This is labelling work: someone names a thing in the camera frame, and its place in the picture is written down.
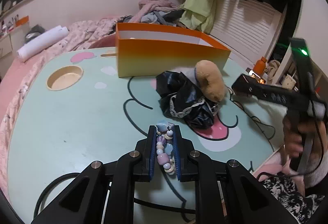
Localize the pastel bead bracelet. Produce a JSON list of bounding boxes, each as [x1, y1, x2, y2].
[[155, 119, 178, 176]]

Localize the pink knitted blanket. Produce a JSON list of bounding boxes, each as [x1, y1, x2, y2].
[[129, 0, 179, 23]]

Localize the orange storage box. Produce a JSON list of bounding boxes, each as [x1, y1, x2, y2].
[[116, 23, 231, 78]]

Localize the white bedside drawer cabinet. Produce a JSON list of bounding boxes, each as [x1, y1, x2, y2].
[[0, 23, 30, 58]]

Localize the rolled white paper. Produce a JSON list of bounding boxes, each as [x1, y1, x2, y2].
[[17, 25, 69, 62]]

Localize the orange water bottle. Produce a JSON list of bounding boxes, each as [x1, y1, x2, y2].
[[253, 57, 267, 77]]

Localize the black lace-trimmed fabric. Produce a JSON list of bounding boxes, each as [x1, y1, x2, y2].
[[156, 71, 218, 130]]

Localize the person's right hand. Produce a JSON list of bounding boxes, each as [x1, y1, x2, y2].
[[283, 115, 327, 160]]

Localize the red corduroy pillow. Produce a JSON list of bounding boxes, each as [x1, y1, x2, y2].
[[89, 35, 116, 49]]

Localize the brown capybara plush toy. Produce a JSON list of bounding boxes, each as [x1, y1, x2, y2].
[[195, 60, 226, 103]]

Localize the pink floral duvet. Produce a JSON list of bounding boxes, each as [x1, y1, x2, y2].
[[0, 16, 126, 195]]

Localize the light green garment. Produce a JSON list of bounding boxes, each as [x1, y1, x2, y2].
[[180, 0, 217, 34]]

